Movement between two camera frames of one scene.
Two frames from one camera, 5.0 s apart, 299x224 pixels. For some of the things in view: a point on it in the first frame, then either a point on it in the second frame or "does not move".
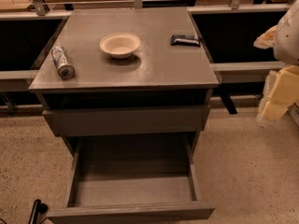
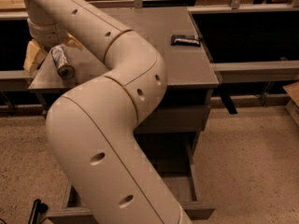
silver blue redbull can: [63, 62] does not move
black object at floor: [37, 208] does not move
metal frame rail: [193, 10] does not move
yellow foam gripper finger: [266, 40] -> [71, 40]
